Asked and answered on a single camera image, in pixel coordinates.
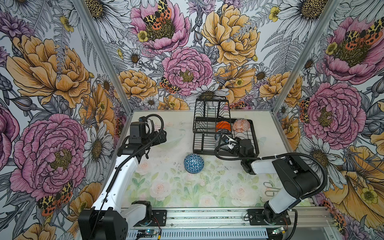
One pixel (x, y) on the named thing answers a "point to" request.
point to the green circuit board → (141, 232)
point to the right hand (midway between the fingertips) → (230, 139)
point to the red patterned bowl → (241, 125)
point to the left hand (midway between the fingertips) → (158, 139)
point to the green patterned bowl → (219, 141)
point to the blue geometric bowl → (194, 163)
